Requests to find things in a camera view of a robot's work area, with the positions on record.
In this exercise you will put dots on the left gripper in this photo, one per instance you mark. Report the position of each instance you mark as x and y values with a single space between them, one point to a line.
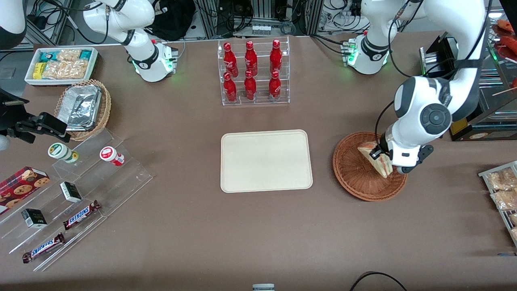
382 148

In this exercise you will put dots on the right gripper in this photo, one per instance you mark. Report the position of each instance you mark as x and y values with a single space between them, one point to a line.
9 111

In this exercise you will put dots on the triangular sandwich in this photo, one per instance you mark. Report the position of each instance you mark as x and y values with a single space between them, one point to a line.
377 167

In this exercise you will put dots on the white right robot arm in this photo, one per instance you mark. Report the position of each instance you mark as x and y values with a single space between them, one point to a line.
151 68

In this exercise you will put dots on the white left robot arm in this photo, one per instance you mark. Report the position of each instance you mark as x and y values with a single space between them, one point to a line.
420 101

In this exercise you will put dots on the round brown wicker basket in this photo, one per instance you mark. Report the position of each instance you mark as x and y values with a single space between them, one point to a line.
351 178

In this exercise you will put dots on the aluminium foil tray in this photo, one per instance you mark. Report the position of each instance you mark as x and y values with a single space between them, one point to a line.
80 107

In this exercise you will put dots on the oval light wicker basket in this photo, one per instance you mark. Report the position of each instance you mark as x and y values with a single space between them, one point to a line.
104 115

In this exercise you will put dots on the beige plastic tray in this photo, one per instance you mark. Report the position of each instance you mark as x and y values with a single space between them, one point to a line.
242 161

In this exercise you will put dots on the white bottle with green cap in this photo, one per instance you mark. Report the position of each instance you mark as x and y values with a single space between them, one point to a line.
60 151

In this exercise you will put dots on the white rectangular snack bin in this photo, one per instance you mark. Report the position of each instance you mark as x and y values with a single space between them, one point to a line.
60 83

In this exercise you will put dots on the yellow snack packet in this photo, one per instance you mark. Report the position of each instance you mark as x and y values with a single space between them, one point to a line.
37 72

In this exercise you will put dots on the clear bag of crackers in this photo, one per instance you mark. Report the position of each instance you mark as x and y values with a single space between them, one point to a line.
68 55
76 69
54 70

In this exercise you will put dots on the red cookie box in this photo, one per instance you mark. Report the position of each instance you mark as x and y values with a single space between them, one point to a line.
20 186

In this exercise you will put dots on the teal snack packet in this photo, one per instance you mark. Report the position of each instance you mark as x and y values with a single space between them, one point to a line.
85 54
45 56

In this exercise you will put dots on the small black box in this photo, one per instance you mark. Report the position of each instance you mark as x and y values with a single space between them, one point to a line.
34 218
70 192

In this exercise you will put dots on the white bottle with red cap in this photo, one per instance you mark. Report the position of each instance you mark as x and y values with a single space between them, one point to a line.
110 155

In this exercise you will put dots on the clear acrylic stepped display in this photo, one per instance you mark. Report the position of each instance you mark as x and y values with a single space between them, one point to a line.
121 178

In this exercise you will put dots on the Snickers chocolate bar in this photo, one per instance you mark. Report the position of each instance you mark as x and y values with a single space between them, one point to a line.
80 215
43 247

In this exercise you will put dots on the red cola bottle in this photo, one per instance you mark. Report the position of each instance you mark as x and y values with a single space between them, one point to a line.
275 87
229 58
250 88
251 58
230 89
276 56

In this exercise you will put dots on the black hot food display case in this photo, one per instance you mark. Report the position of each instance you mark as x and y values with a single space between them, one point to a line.
501 136

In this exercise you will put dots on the clear acrylic bottle rack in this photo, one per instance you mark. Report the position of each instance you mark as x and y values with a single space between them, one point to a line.
264 100

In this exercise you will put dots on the clear bag of fried snacks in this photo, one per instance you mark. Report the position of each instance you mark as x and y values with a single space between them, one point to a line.
513 219
505 199
501 180
515 233

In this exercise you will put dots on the black bag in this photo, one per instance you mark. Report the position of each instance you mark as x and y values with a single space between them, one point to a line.
173 20

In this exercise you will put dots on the grey power strip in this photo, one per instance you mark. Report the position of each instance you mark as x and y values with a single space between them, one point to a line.
261 29

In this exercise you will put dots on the red sausage snack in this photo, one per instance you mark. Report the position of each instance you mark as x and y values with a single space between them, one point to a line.
504 26
509 42

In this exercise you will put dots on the small grey device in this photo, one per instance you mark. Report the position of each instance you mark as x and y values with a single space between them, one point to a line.
263 287

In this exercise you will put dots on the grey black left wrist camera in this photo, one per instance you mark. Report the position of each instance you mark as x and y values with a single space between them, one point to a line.
402 170

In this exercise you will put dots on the aluminium profile frame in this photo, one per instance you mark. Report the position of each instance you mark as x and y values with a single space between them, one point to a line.
210 16

